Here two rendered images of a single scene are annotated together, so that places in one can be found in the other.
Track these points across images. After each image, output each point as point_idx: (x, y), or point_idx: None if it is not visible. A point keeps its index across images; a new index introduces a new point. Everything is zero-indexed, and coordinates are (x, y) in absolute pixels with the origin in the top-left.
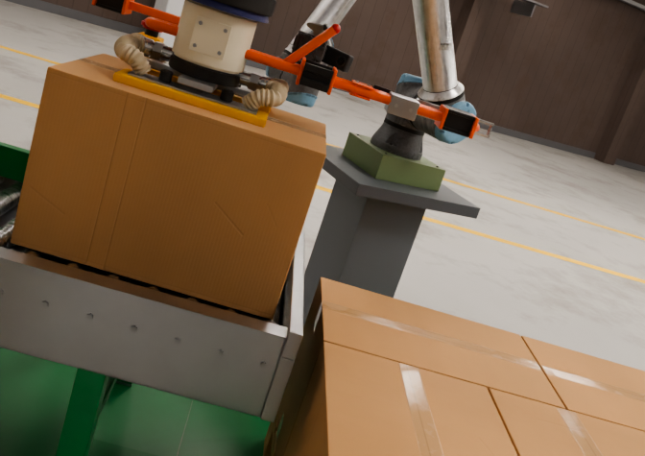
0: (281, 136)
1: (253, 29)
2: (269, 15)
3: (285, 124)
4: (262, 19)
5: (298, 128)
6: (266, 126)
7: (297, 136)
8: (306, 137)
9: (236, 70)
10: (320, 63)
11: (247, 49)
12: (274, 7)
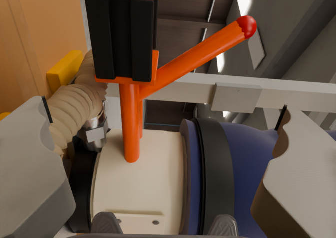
0: (76, 18)
1: (172, 138)
2: (198, 126)
3: (23, 47)
4: (189, 121)
5: (9, 17)
6: (66, 51)
7: (58, 3)
8: None
9: (114, 129)
10: (152, 41)
11: (143, 134)
12: (213, 128)
